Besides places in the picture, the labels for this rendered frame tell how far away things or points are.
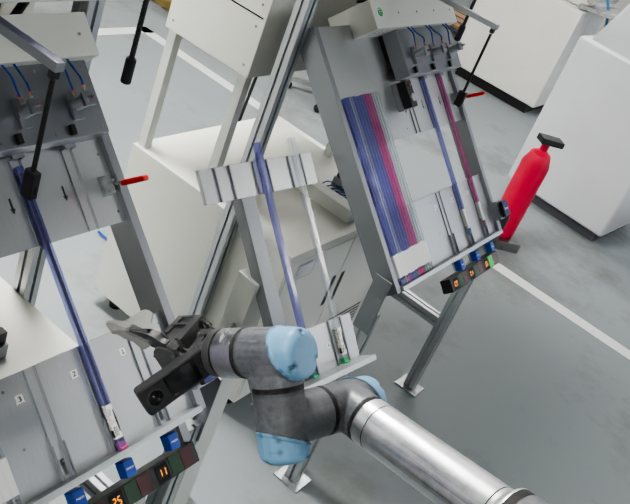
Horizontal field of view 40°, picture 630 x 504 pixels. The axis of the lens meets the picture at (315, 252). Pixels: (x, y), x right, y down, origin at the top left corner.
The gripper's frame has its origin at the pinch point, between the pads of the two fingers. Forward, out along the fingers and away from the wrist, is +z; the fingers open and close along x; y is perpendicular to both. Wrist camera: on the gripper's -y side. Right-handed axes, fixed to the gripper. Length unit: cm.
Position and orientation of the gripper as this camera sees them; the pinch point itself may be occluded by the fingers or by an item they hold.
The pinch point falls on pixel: (126, 361)
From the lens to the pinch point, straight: 144.9
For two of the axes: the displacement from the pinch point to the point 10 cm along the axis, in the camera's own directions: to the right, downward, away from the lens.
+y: 4.5, -5.8, 6.7
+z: -8.0, 0.7, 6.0
